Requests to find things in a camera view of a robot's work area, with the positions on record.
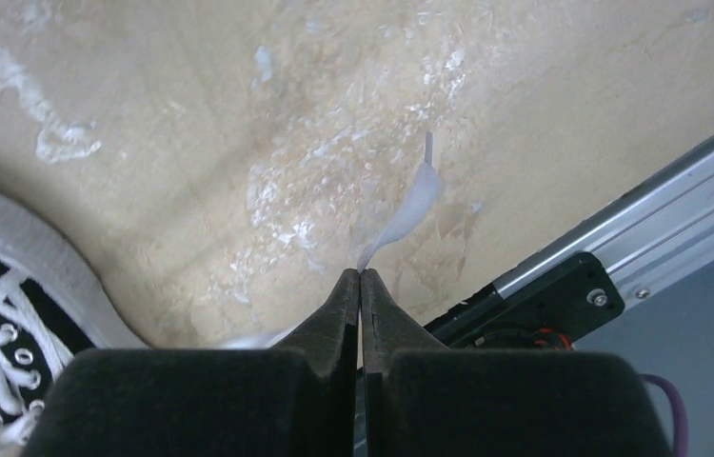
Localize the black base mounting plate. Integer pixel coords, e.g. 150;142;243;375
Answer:
425;251;625;350

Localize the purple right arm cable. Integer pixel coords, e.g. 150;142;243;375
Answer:
637;373;690;457

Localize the aluminium frame rail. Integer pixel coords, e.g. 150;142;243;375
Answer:
493;135;714;308

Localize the black and white sneaker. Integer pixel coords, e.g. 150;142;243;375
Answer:
0;194;144;454

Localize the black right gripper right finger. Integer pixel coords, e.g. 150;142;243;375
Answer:
360;269;672;456

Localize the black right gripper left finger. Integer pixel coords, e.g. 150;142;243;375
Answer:
24;269;360;456

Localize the white shoelace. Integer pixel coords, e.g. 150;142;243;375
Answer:
0;130;446;457

